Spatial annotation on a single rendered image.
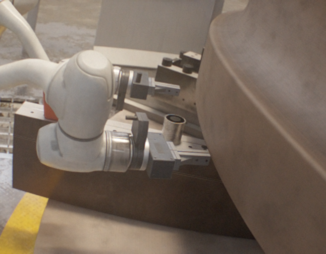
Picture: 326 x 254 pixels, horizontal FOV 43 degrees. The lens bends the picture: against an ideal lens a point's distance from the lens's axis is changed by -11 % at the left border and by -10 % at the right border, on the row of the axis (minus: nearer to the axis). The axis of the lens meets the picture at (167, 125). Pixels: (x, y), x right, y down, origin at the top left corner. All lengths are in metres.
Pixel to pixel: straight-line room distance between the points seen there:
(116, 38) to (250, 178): 3.91
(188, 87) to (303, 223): 1.90
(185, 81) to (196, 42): 2.45
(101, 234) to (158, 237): 0.24
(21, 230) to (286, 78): 1.55
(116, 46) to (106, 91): 4.06
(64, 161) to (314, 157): 0.52
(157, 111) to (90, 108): 2.06
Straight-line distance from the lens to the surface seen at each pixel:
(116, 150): 0.96
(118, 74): 1.39
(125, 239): 1.82
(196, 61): 2.77
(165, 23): 4.95
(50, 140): 0.94
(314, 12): 1.18
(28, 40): 1.56
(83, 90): 0.82
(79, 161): 0.95
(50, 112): 1.78
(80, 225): 1.85
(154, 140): 1.04
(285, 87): 1.17
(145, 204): 1.89
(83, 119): 0.86
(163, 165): 0.97
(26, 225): 2.29
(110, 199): 1.89
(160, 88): 1.41
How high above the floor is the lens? 1.47
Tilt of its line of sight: 24 degrees down
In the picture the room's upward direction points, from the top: 13 degrees clockwise
